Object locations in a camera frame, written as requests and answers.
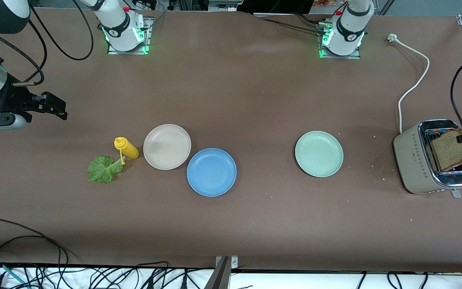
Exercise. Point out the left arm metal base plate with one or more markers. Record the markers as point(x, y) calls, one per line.
point(353, 57)

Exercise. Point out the metal table edge bracket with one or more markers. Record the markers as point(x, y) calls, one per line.
point(227, 267)

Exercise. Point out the beige plate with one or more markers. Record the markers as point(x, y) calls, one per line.
point(167, 146)

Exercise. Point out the green lettuce leaf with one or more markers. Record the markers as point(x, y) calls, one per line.
point(102, 170)

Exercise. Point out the square brown bread slice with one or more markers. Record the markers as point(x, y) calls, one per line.
point(449, 154)

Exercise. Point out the pale green plate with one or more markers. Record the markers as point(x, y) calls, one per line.
point(319, 154)

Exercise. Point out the beige metal toaster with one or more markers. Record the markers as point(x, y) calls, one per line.
point(413, 160)

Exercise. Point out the yellow squeeze bottle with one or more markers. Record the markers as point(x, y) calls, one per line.
point(130, 151)

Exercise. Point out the blue plate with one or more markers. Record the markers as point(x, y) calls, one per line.
point(211, 172)

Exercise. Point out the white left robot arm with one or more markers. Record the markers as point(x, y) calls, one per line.
point(347, 28)

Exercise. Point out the orange snack packet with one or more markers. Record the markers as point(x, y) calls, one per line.
point(324, 3)

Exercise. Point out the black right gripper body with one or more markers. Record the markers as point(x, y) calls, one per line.
point(13, 100)

